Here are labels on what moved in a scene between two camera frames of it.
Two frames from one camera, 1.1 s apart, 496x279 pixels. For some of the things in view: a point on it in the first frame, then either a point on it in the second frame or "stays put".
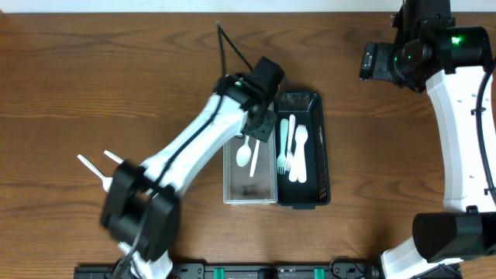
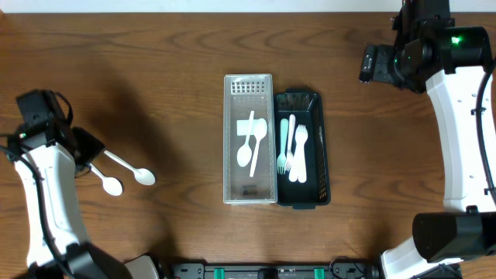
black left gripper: x=266 y=128 -> x=91 y=145
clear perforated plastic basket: x=249 y=171 stays put
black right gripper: x=375 y=63 stays put
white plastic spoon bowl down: x=244 y=153 stays put
